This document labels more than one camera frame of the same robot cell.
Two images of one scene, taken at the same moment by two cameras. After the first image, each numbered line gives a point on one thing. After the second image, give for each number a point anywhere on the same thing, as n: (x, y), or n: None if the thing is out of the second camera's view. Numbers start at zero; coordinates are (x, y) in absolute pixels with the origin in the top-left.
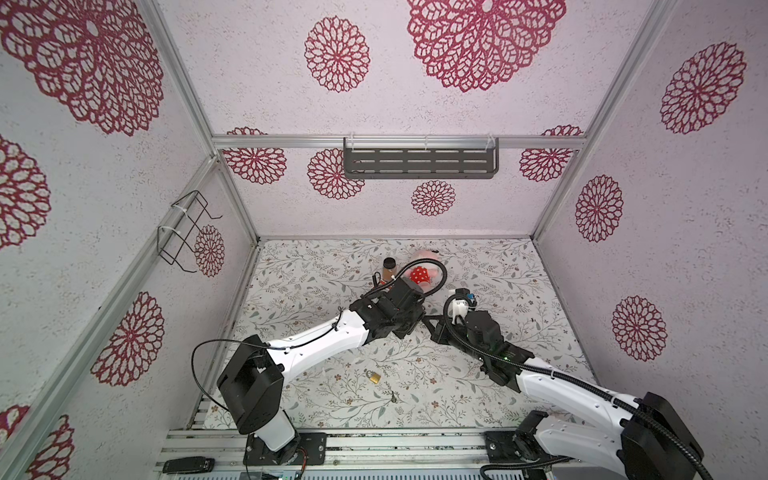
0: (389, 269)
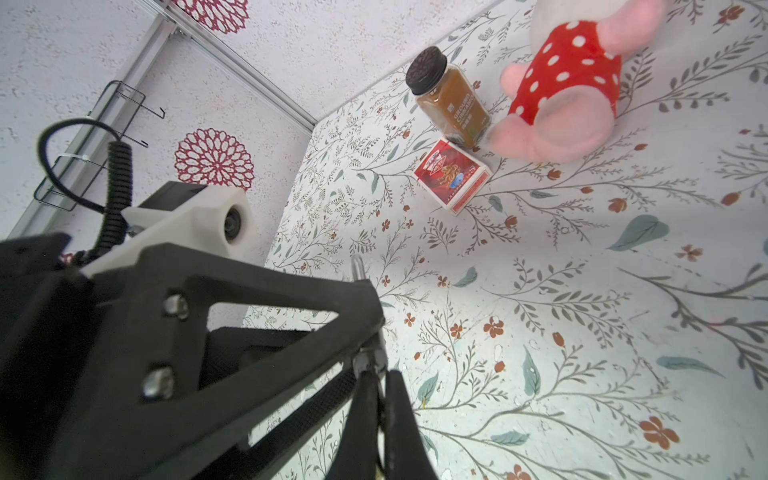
0: (447, 97)
